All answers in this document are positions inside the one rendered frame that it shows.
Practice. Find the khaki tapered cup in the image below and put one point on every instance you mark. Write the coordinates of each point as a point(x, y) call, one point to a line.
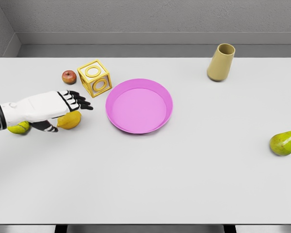
point(220, 64)

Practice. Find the pink round plate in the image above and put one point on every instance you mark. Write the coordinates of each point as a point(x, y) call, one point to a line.
point(138, 106)

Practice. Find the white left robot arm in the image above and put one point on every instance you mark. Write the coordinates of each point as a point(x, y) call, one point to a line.
point(8, 112)

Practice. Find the red apple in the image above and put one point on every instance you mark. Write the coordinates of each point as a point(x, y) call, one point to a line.
point(69, 77)

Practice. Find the yellow lemon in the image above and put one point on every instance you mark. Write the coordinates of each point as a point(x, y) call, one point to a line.
point(70, 121)

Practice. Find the green pear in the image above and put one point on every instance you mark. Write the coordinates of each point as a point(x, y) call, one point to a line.
point(283, 143)

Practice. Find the yellow-green tennis ball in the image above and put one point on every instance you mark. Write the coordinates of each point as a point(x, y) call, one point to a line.
point(19, 128)

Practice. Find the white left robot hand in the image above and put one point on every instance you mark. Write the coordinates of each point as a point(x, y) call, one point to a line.
point(48, 104)

